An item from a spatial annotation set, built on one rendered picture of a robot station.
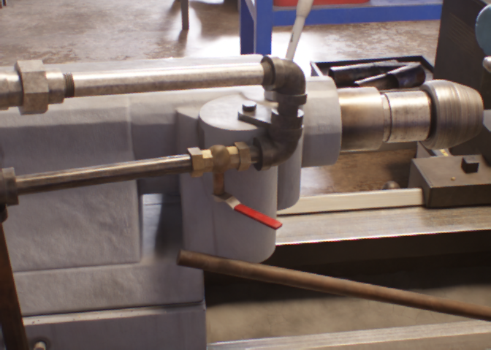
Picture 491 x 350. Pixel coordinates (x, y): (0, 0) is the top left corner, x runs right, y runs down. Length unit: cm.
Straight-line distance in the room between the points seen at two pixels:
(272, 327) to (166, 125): 45
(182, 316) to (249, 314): 32
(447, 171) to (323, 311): 32
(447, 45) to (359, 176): 70
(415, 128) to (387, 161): 217
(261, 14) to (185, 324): 194
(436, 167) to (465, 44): 120
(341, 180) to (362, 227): 176
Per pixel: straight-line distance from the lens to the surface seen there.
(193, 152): 72
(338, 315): 119
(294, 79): 72
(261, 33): 272
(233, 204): 75
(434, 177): 126
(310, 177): 295
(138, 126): 82
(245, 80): 70
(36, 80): 63
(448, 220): 123
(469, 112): 95
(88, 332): 88
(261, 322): 117
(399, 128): 92
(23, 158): 84
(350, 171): 301
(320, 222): 120
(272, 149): 74
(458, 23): 250
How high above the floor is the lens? 150
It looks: 30 degrees down
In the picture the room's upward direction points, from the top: straight up
